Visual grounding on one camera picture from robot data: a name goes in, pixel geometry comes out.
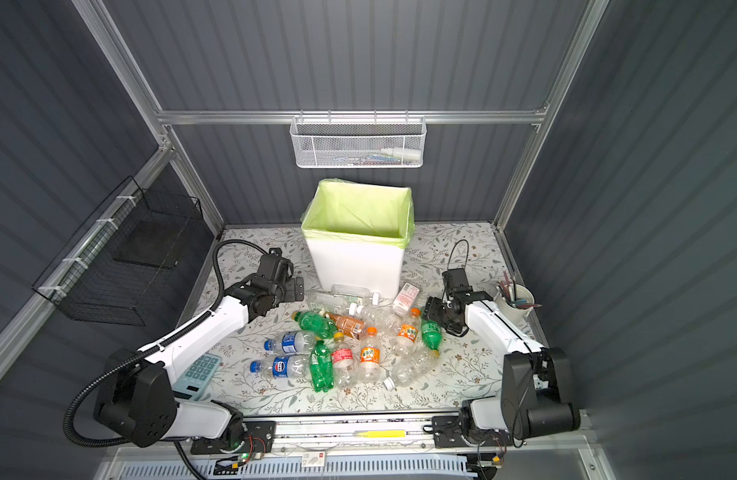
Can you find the clear bottle pink label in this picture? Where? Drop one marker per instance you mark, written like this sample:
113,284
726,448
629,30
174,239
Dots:
343,363

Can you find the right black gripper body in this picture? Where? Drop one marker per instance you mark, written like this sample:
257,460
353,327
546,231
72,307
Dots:
439,311

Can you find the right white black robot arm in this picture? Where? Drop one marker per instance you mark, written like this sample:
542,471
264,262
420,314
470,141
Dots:
537,396

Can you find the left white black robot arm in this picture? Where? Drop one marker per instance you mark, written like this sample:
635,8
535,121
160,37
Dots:
136,398

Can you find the pink white carton box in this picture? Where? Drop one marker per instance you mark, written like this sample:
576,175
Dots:
405,300

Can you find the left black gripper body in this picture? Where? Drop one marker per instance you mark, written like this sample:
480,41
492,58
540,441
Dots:
289,290

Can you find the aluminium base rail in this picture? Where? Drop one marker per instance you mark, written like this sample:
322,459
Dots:
431,444

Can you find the white tube in basket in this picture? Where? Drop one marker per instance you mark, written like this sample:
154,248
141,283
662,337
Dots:
404,155

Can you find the black wire side basket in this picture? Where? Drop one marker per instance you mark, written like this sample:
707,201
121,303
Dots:
130,267

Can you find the clear bottle near bin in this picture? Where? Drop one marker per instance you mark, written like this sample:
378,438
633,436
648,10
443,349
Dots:
340,297

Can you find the teal calculator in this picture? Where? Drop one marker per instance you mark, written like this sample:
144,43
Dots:
194,382

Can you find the white cup with pens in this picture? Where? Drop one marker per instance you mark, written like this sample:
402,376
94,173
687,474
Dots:
515,301

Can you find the amber tea bottle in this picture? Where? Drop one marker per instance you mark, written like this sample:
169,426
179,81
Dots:
350,326

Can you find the clear bottle blue cap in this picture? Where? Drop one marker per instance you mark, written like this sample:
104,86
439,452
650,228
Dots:
291,343
281,367

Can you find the green crushed bottle lower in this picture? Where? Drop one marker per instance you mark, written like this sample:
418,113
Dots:
321,367

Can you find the green plastic bin liner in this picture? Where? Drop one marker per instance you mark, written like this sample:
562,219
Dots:
347,211

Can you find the clear bottle white cap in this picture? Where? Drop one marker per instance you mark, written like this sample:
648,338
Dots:
383,318
412,368

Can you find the orange label bottle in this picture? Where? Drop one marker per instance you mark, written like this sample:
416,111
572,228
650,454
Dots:
369,368
408,332

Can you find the white waste bin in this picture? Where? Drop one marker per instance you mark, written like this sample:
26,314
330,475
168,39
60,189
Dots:
374,266

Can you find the white wire wall basket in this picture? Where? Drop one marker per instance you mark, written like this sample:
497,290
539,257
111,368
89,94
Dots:
355,145

